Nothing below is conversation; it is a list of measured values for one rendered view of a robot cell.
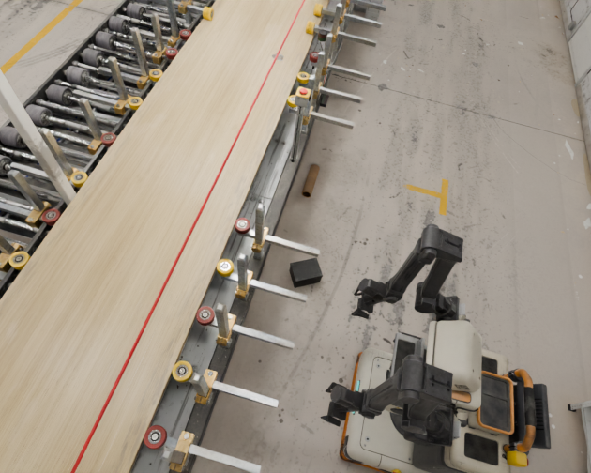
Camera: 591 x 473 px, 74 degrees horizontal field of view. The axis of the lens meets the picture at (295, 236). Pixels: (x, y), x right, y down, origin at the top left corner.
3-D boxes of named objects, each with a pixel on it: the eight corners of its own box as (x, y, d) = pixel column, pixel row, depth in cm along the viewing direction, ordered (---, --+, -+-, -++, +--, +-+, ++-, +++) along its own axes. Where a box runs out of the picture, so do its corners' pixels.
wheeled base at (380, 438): (456, 382, 258) (475, 373, 237) (450, 495, 225) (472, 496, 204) (356, 352, 261) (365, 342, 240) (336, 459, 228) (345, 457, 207)
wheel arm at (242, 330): (294, 343, 182) (295, 341, 178) (292, 351, 180) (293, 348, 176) (204, 316, 184) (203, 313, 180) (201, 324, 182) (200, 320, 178)
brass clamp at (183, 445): (196, 435, 160) (195, 434, 156) (183, 473, 153) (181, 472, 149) (182, 431, 161) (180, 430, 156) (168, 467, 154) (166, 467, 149)
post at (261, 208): (262, 254, 218) (265, 204, 177) (260, 260, 216) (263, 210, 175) (255, 252, 218) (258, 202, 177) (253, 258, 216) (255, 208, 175)
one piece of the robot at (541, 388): (499, 376, 191) (546, 373, 173) (500, 457, 173) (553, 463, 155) (483, 369, 188) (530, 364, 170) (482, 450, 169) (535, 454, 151)
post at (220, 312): (230, 341, 190) (226, 304, 149) (228, 347, 188) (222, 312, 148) (223, 338, 190) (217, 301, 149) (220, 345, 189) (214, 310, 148)
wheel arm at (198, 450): (261, 465, 157) (261, 465, 154) (258, 475, 155) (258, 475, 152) (158, 433, 159) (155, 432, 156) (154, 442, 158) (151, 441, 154)
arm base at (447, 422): (452, 447, 129) (454, 408, 136) (439, 439, 125) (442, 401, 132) (428, 443, 136) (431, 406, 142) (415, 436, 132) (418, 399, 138)
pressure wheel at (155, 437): (166, 452, 155) (160, 450, 146) (146, 447, 156) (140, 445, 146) (174, 430, 160) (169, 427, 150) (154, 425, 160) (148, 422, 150)
